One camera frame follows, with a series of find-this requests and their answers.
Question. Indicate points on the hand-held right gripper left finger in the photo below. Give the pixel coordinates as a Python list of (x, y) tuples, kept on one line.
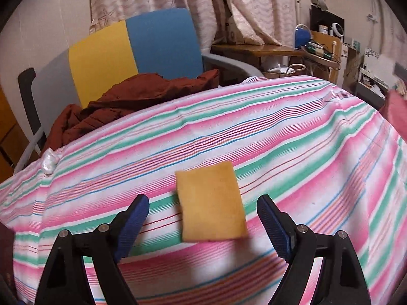
[(132, 228)]

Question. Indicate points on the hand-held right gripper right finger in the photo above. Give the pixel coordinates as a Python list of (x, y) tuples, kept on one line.
[(275, 228)]

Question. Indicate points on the yellow sponge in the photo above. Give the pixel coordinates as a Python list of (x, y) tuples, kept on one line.
[(210, 203)]

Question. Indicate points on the striped tablecloth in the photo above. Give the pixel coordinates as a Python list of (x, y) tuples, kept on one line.
[(254, 133)]

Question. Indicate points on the white crumpled plastic wrap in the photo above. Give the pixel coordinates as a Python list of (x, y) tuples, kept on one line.
[(49, 163)]

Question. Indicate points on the red-brown jacket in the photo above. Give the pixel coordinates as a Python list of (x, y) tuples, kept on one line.
[(133, 95)]

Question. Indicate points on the wooden wardrobe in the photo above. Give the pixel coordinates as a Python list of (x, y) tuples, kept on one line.
[(8, 133)]

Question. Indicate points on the woven basket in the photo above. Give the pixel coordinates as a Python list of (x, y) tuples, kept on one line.
[(295, 69)]

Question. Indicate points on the black rolled mat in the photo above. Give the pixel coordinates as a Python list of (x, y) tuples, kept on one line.
[(27, 101)]

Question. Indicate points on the pink cloth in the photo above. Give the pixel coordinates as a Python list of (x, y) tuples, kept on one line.
[(396, 108)]

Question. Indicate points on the white storage rack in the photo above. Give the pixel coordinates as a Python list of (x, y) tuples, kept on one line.
[(370, 84)]

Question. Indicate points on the wooden side table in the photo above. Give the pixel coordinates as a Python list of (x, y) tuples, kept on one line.
[(254, 50)]

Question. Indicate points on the grey yellow blue chair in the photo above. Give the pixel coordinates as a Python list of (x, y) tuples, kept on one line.
[(159, 44)]

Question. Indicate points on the blue jug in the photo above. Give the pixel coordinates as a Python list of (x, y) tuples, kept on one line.
[(302, 38)]

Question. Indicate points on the brown cardboard box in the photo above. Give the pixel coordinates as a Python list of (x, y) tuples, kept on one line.
[(327, 39)]

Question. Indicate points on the floral print paper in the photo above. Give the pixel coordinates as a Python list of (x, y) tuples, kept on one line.
[(378, 58)]

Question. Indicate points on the black panel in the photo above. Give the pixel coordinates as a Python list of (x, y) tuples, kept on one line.
[(324, 17)]

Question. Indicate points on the starfish print curtain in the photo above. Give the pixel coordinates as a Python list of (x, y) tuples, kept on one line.
[(190, 0)]

